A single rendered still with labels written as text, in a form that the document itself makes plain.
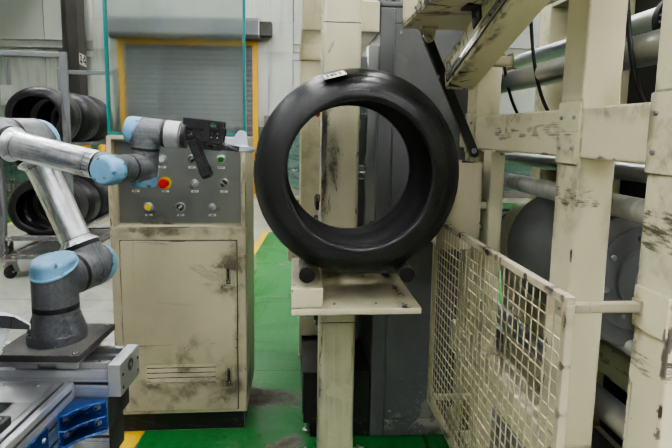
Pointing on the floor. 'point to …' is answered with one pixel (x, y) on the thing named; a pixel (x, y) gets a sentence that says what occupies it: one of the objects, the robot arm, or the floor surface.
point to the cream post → (338, 183)
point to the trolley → (76, 134)
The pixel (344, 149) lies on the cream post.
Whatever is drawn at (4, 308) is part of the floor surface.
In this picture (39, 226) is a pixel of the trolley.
